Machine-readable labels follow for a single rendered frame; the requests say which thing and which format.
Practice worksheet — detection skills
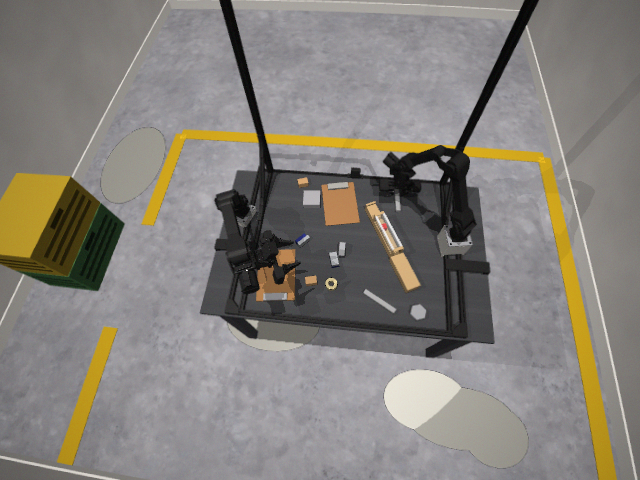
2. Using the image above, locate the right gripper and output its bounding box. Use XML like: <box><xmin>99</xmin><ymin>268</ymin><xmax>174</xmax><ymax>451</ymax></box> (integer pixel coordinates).
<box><xmin>254</xmin><ymin>230</ymin><xmax>301</xmax><ymax>285</ymax></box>

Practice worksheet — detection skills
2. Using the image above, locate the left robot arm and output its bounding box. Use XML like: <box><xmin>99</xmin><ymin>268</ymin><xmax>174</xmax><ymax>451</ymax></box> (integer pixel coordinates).
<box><xmin>383</xmin><ymin>145</ymin><xmax>477</xmax><ymax>242</ymax></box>

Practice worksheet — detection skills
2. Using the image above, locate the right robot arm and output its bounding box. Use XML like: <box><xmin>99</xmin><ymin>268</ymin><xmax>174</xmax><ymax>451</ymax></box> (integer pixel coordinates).
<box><xmin>214</xmin><ymin>189</ymin><xmax>279</xmax><ymax>294</ymax></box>

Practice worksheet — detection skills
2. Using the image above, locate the cream roll of tape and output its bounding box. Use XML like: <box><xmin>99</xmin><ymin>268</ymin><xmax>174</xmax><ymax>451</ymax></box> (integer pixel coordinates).
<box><xmin>325</xmin><ymin>278</ymin><xmax>337</xmax><ymax>291</ymax></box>

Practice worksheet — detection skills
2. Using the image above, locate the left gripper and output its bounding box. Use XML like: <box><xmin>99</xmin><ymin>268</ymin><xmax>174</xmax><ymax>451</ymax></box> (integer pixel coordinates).
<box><xmin>379</xmin><ymin>173</ymin><xmax>421</xmax><ymax>196</ymax></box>

